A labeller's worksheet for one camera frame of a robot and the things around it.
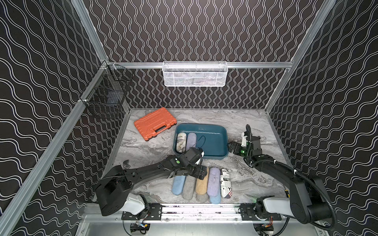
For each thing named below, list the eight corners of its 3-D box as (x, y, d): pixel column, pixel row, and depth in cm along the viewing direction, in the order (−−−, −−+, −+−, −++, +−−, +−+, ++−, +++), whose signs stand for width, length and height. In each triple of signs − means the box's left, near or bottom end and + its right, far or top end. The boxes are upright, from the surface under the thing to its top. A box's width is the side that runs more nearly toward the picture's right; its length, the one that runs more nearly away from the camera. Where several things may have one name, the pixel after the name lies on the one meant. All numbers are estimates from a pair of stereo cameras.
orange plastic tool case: (147, 142, 103) (145, 137, 98) (136, 126, 112) (133, 121, 107) (177, 124, 113) (176, 119, 108) (164, 111, 122) (163, 106, 117)
